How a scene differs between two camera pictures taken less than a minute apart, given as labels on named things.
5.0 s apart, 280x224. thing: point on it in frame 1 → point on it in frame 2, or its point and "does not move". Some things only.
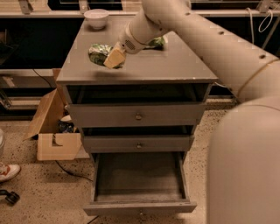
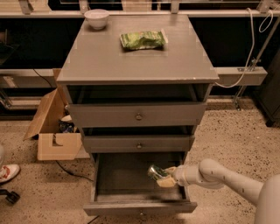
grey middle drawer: x=136 y=143 does not move
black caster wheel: x=11 y=198 does not move
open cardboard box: x=57 y=136 does not move
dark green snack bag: x=98 y=54 → x=156 y=172
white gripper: x=127 y=41 → x=179 y=175
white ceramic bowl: x=96 y=18 does not move
